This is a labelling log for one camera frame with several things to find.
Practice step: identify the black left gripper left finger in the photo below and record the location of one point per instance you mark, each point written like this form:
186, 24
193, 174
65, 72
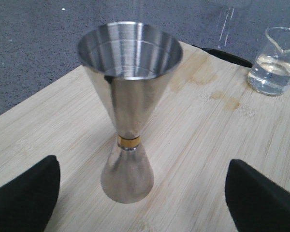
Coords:
27, 202

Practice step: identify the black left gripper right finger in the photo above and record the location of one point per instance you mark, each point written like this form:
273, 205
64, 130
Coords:
255, 203

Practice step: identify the clear glass beaker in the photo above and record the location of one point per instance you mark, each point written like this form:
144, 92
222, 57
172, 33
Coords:
270, 72

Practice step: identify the steel double jigger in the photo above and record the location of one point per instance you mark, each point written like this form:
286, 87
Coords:
130, 65

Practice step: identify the light wooden cutting board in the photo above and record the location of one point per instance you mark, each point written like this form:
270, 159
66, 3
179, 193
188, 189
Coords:
207, 116

